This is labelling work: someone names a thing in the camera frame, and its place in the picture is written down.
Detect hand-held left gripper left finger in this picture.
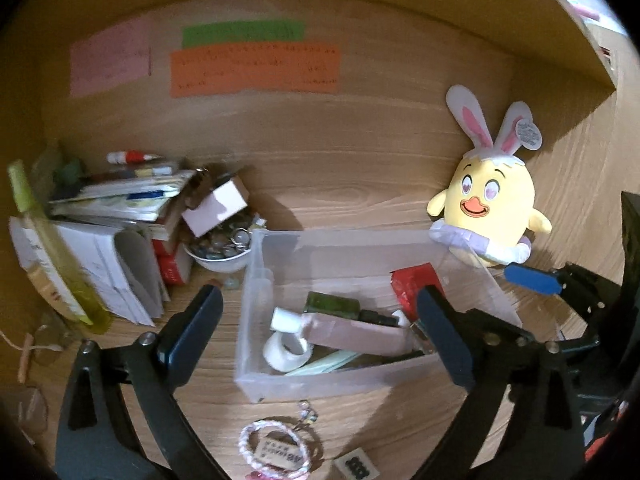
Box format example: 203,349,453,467
54,284,224,480

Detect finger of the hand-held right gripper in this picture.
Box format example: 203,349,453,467
504,262,623,321

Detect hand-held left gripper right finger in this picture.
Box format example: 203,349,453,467
416,285,587,480

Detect white tape roll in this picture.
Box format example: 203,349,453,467
262,332,311,373

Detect small dark green bottle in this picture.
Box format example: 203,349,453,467
305,291,401,328

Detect pale green tube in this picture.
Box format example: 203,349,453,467
285,350,366,376

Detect clear plastic storage box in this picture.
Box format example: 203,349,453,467
234,229,523,403

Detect red carton with white print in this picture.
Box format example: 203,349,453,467
152,240,193,286

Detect red box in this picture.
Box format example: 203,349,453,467
390,262,453,321

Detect white bowl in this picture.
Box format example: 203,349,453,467
182,237,253,273

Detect yellow chick plush toy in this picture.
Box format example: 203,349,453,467
426,85,553,268

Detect red cloth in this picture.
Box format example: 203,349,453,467
582,410,631,461

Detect white folded papers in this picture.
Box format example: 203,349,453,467
50,220,171,326

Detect small white carton box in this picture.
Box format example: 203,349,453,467
181,179,250,238

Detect stack of books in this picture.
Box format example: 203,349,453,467
47,160,198,226

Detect small white tag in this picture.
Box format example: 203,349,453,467
334,452,373,480

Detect white printed packet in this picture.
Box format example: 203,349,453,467
9,215,81,323

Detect red and white pen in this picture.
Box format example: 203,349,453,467
106,150,163,165

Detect orange paper note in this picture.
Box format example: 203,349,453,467
169,42,341,98

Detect pink paper note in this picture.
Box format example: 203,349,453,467
70,17,152,98

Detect green paper note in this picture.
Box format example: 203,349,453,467
181,20,306,50

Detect braided bracelet with tag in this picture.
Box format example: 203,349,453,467
239,420,313,479

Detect wooden toggle on cord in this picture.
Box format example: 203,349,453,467
17,335,33,386

